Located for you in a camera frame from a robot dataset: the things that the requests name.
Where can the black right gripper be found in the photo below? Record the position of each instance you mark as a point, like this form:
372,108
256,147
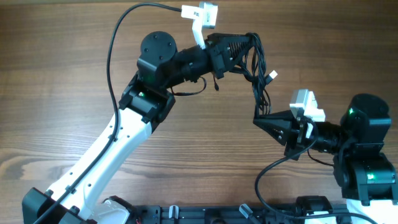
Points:
295,137

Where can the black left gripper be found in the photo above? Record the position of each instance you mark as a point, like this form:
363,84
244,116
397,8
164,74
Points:
220,57

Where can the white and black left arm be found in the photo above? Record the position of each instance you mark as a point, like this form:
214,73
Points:
145,103

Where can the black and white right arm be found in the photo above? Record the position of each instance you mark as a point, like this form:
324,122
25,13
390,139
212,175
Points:
367,179

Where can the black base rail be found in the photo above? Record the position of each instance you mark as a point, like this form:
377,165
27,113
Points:
209,215

